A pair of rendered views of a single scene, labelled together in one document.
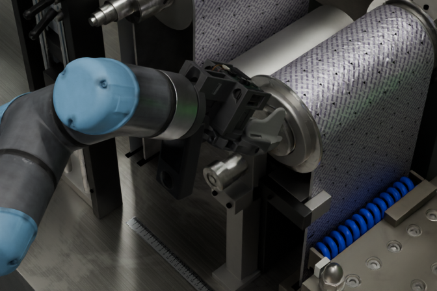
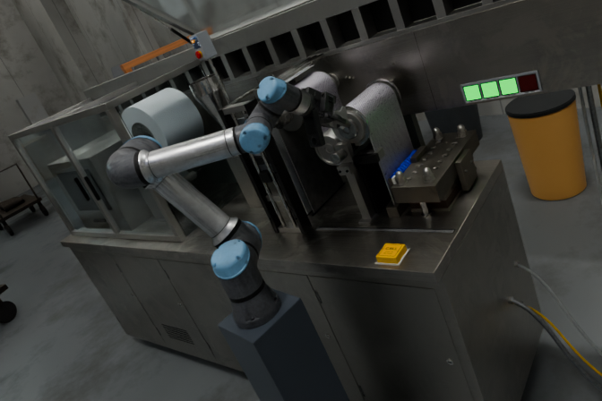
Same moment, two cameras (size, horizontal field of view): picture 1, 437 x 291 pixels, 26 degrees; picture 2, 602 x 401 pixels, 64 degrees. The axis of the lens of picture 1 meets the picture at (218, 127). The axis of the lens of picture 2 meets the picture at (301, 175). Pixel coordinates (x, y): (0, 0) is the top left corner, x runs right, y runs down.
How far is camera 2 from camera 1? 0.83 m
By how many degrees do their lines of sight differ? 27
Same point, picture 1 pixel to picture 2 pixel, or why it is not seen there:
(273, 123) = (343, 112)
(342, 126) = (371, 115)
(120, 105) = (280, 84)
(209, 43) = not seen: hidden behind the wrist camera
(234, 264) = (365, 211)
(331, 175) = (379, 140)
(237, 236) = (358, 192)
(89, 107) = (270, 87)
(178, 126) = (305, 100)
